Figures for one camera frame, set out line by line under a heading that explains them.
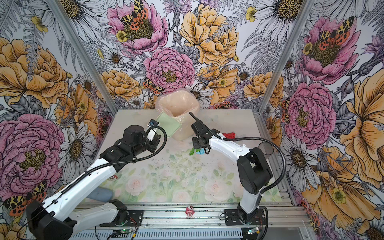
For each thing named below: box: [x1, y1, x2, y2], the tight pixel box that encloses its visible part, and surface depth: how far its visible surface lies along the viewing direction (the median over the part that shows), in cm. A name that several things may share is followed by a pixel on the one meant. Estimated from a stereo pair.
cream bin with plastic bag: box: [155, 88, 200, 142], surface depth 96 cm
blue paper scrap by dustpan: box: [196, 148, 206, 155], surface depth 99 cm
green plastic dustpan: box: [155, 111, 182, 137], surface depth 84 cm
